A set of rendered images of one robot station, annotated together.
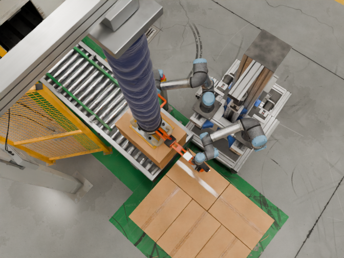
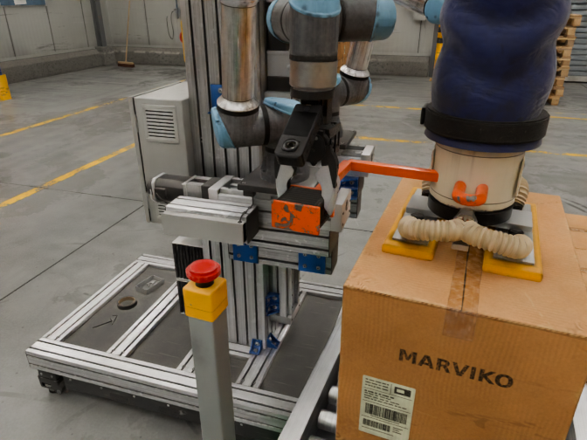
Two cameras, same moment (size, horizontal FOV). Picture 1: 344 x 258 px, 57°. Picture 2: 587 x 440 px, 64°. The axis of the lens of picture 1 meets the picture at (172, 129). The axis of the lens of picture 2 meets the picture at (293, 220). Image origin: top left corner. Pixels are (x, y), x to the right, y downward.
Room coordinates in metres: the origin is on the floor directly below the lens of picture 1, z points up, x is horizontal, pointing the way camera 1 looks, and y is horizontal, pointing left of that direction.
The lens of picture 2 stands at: (1.58, 0.89, 1.53)
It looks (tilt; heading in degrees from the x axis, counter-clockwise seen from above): 25 degrees down; 246
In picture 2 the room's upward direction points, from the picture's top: straight up
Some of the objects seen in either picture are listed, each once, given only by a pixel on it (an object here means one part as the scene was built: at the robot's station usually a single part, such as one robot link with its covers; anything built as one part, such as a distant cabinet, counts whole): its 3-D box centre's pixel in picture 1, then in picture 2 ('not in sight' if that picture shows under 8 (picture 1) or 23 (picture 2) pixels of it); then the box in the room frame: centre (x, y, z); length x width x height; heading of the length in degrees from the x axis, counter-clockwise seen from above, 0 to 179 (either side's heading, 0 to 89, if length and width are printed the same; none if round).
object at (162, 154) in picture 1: (152, 133); (457, 307); (0.86, 0.21, 0.87); 0.60 x 0.40 x 0.40; 44
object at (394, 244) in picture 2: (158, 120); (421, 212); (0.93, 0.13, 1.10); 0.34 x 0.10 x 0.05; 43
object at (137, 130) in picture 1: (144, 133); (514, 227); (0.80, 0.27, 1.10); 0.34 x 0.10 x 0.05; 43
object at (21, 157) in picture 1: (21, 156); not in sight; (0.55, 1.19, 1.62); 0.20 x 0.05 x 0.30; 44
